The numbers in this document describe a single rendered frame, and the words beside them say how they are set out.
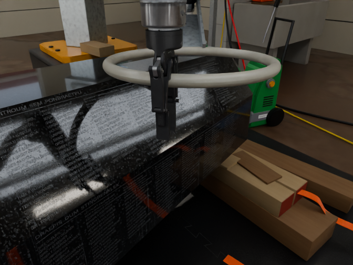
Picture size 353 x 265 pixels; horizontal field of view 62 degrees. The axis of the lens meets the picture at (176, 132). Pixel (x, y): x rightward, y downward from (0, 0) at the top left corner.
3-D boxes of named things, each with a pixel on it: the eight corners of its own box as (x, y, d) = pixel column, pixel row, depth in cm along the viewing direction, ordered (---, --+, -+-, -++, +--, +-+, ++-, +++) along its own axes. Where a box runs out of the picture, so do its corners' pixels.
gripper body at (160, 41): (176, 30, 54) (176, 80, 58) (187, 26, 62) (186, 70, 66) (138, 30, 56) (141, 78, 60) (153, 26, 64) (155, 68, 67)
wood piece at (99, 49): (80, 51, 174) (79, 42, 171) (95, 49, 180) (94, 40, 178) (100, 57, 162) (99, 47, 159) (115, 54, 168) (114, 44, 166)
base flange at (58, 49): (38, 49, 196) (37, 41, 194) (105, 40, 223) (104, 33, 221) (65, 64, 162) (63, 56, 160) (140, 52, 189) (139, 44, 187)
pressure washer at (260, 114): (258, 110, 289) (272, 16, 248) (283, 124, 261) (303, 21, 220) (228, 116, 277) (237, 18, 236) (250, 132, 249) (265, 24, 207)
